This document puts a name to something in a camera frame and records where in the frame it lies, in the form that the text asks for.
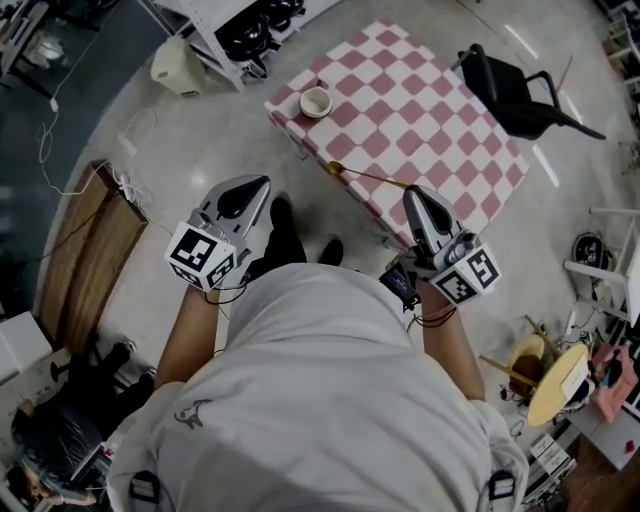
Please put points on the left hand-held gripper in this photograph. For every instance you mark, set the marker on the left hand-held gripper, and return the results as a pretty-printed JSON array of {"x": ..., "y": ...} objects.
[{"x": 197, "y": 252}]

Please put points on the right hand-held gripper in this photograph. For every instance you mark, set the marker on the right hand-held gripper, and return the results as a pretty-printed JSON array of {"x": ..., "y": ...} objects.
[{"x": 462, "y": 270}]

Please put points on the gold metal spoon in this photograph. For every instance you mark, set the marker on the gold metal spoon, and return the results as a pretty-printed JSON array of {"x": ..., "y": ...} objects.
[{"x": 336, "y": 168}]

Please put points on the white ceramic cup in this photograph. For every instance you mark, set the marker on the white ceramic cup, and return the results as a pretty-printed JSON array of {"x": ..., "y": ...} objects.
[{"x": 316, "y": 102}]

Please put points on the person's right forearm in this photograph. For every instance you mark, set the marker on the person's right forearm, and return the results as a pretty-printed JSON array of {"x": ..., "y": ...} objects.
[{"x": 450, "y": 350}]

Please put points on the person's left forearm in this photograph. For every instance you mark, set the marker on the person's left forearm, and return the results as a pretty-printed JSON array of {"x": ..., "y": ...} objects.
[{"x": 187, "y": 340}]

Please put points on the person's black left shoe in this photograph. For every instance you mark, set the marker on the person's black left shoe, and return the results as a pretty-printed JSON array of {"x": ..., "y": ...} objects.
[{"x": 282, "y": 212}]

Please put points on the person's black shoe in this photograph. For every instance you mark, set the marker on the person's black shoe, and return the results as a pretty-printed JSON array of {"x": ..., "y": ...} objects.
[
  {"x": 282, "y": 212},
  {"x": 332, "y": 251}
]

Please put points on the small black screen device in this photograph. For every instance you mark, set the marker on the small black screen device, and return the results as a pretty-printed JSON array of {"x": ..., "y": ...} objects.
[{"x": 398, "y": 282}]

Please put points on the person's black trousers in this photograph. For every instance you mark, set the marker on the person's black trousers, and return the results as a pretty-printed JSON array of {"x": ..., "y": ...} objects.
[{"x": 282, "y": 252}]

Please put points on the person's black right shoe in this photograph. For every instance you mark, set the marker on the person's black right shoe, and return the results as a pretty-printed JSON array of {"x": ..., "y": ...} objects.
[{"x": 332, "y": 251}]

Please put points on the pink white checkered table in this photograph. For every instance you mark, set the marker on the pink white checkered table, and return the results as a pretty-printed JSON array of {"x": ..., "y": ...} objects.
[{"x": 410, "y": 115}]

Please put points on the white power strip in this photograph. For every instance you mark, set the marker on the white power strip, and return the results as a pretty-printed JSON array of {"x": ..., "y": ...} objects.
[{"x": 126, "y": 145}]

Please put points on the cream plastic appliance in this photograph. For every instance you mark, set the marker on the cream plastic appliance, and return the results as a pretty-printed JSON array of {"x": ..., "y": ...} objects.
[{"x": 176, "y": 70}]

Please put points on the white metal shelf rack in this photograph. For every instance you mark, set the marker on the white metal shelf rack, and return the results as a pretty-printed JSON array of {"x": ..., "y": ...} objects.
[{"x": 220, "y": 55}]

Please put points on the wooden board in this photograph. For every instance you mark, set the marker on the wooden board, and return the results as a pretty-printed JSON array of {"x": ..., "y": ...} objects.
[{"x": 90, "y": 255}]

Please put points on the round black device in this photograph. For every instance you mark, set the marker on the round black device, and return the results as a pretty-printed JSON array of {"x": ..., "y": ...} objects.
[{"x": 592, "y": 250}]

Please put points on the black cooking pot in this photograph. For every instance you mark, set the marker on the black cooking pot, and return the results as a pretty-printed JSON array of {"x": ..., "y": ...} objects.
[{"x": 242, "y": 34}]

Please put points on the wooden stool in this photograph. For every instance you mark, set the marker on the wooden stool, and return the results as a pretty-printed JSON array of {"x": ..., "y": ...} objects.
[{"x": 530, "y": 357}]

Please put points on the round wooden table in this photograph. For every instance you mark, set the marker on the round wooden table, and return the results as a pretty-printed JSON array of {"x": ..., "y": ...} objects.
[{"x": 557, "y": 385}]

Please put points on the person's grey shirt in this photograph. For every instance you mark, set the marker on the person's grey shirt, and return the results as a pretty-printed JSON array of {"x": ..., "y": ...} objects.
[{"x": 320, "y": 400}]

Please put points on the pink bag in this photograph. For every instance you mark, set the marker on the pink bag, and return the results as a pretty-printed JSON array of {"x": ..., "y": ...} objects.
[{"x": 614, "y": 382}]

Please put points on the white box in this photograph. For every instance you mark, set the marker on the white box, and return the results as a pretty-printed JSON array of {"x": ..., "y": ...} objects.
[{"x": 17, "y": 347}]

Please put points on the white frame chair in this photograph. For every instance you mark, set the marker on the white frame chair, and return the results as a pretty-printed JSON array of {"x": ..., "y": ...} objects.
[{"x": 612, "y": 260}]

